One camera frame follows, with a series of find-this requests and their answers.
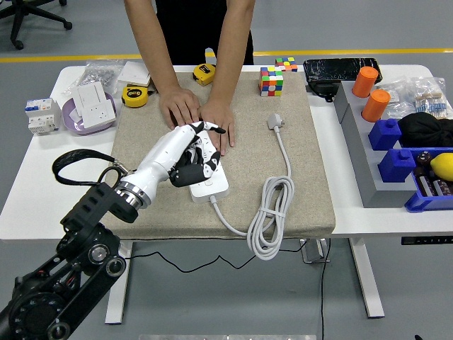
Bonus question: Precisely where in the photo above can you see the white wall socket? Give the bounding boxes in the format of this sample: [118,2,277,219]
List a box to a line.
[80,98,117,129]

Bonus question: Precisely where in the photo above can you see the metal bracket under table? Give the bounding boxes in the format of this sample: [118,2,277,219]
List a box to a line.
[299,239,331,265]

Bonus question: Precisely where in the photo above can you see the white three-pin plug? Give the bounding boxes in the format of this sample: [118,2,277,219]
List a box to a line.
[267,112,285,132]

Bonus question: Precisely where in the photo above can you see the thin black adapter cord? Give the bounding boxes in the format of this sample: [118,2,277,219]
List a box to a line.
[125,247,305,274]

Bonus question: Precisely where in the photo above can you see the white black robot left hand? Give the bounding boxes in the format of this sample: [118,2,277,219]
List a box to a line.
[120,120,227,203]

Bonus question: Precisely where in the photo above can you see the white switch panel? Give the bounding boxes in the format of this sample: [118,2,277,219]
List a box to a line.
[72,81,109,116]

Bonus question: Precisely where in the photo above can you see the black glossy wrapped tray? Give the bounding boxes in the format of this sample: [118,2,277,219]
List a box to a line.
[303,57,384,86]

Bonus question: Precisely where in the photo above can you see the dark striped cylinders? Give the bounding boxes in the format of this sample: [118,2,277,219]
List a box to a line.
[417,169,453,198]

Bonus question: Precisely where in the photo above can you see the white table leg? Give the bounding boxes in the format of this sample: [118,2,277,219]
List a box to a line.
[348,237,386,319]
[104,240,134,325]

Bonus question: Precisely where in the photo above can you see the large blue block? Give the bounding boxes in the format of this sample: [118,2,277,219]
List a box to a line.
[377,147,418,183]

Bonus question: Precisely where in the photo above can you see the grey-brown fabric mat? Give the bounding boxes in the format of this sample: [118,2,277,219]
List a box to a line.
[96,70,337,241]

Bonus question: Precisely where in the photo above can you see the white circuit breaker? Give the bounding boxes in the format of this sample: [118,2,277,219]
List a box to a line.
[24,97,63,135]

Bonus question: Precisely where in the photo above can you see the clear bag of screws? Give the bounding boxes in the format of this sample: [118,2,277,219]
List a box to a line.
[62,59,125,96]

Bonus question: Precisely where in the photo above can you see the white power strip cord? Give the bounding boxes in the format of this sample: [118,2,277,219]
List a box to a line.
[210,130,296,261]

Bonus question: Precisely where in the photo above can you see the blue plastic bin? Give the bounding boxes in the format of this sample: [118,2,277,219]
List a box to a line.
[404,146,453,213]

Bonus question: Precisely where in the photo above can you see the person's right hand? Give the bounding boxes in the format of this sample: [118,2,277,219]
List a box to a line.
[159,86,202,130]

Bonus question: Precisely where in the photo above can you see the orange cylinder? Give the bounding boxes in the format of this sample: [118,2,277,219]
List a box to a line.
[352,66,379,98]
[361,89,391,123]

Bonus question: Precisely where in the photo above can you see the large yellow tape measure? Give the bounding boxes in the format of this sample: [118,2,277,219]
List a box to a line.
[121,84,159,108]

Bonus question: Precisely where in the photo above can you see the clear plastic parts bag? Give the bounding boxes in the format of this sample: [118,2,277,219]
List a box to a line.
[377,79,417,120]

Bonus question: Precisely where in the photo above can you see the black hanging floor cable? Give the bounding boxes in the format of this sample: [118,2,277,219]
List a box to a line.
[319,239,332,340]

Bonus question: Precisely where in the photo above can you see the black office chair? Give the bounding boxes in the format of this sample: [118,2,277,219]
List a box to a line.
[0,0,74,50]

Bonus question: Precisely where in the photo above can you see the grey stepped block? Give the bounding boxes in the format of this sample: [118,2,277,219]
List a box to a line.
[334,80,418,209]

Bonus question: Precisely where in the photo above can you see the yellow lemon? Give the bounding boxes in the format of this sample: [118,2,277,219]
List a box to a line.
[430,152,453,181]

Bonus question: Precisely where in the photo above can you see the white power strip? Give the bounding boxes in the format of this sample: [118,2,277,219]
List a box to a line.
[183,122,230,203]

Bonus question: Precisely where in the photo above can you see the black power brick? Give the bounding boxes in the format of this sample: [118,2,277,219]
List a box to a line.
[306,81,339,103]

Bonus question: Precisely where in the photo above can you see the black table control panel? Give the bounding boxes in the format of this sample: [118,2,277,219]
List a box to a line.
[401,236,453,246]

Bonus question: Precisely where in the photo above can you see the clear bag of resistors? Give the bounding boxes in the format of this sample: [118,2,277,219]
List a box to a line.
[410,76,450,120]

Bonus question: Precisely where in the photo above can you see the white flat switch box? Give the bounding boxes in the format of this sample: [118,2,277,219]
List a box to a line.
[116,60,152,87]

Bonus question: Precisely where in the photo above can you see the large colourful puzzle cube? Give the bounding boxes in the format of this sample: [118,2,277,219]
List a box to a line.
[259,65,285,97]

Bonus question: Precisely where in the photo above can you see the small blue block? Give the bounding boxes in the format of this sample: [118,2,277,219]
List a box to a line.
[368,118,403,151]

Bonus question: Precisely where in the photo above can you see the small yellow tape measure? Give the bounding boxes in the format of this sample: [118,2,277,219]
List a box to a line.
[193,63,217,87]

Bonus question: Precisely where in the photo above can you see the person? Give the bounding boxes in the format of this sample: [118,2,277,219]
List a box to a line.
[154,0,255,67]

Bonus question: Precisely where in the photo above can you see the black cloth bundle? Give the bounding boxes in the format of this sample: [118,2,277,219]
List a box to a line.
[398,112,453,149]

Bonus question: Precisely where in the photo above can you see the small colourful puzzle cube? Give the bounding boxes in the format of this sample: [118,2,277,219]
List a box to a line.
[275,56,299,73]

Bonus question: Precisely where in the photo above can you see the person's left hand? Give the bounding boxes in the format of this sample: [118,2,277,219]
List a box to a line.
[197,97,236,157]

